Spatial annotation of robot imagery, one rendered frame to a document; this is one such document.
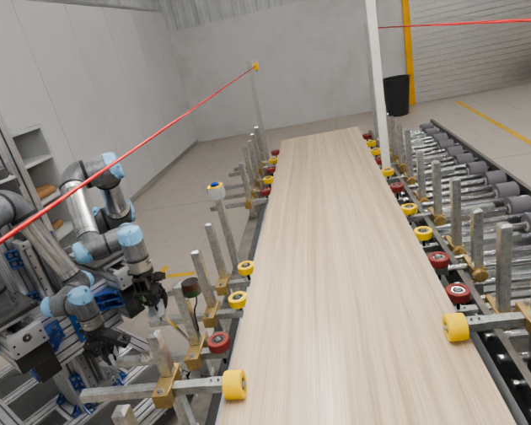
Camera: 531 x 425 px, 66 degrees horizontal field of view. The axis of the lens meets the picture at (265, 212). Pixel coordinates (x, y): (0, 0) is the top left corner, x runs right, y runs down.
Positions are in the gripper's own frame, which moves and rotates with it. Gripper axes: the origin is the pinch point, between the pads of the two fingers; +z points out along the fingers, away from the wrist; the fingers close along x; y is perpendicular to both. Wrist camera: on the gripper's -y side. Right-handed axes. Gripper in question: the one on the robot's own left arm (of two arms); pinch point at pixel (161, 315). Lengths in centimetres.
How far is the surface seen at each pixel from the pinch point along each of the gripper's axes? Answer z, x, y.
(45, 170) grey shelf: -21, -218, -257
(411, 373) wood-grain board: 14, 80, 22
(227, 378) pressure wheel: 5.9, 28.7, 26.9
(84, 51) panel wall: -142, -240, -452
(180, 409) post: 20.2, 8.9, 23.0
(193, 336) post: 11.3, 8.4, -1.6
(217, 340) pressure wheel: 11.8, 18.4, 1.2
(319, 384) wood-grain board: 14, 54, 24
